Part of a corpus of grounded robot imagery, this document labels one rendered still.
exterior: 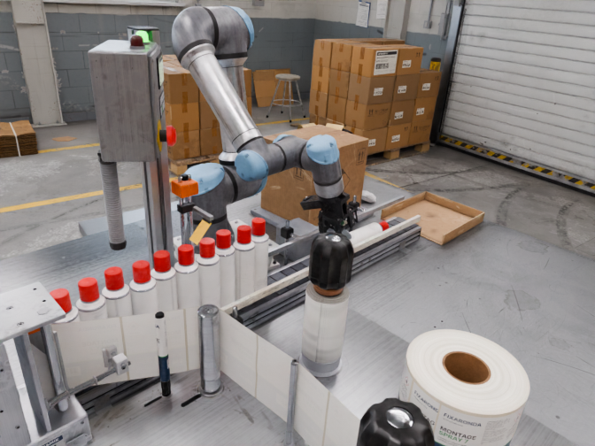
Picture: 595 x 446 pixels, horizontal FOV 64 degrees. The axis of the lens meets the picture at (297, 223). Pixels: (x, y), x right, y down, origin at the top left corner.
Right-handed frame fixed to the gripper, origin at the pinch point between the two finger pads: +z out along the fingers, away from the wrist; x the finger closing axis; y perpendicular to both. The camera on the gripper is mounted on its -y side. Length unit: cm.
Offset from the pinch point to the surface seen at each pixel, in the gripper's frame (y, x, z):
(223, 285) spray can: 1.9, -37.7, -17.6
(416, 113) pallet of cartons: -188, 311, 160
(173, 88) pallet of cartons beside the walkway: -284, 104, 53
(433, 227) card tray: 5, 44, 25
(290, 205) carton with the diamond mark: -28.6, 8.4, 4.2
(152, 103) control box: 1, -36, -63
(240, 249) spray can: 2.4, -30.7, -23.5
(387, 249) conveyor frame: 5.8, 16.1, 12.7
